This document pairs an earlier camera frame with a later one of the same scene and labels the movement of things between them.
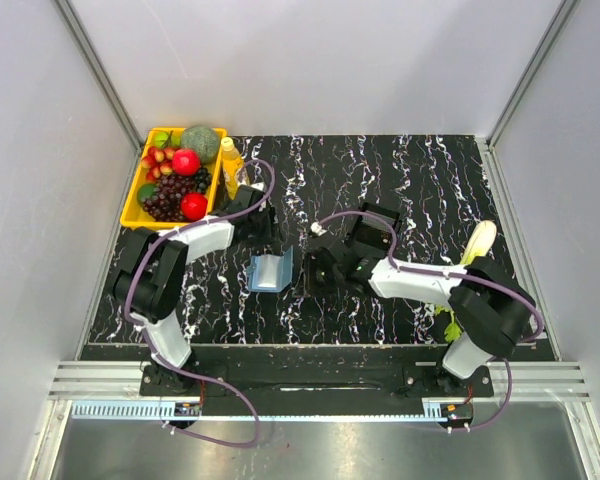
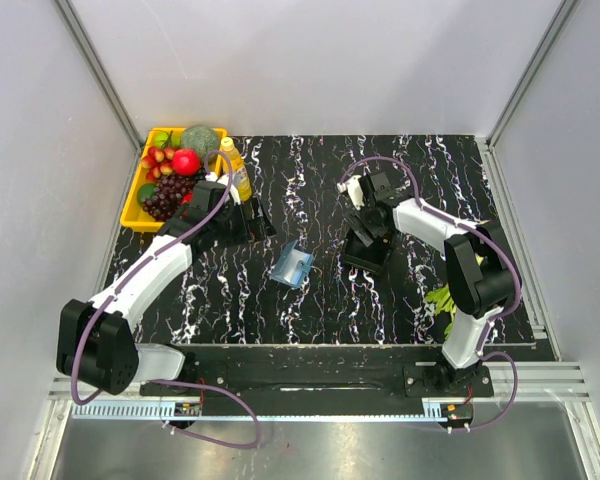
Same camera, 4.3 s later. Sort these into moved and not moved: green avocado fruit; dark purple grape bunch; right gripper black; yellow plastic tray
Moved: right gripper black
Not moved: yellow plastic tray; dark purple grape bunch; green avocado fruit
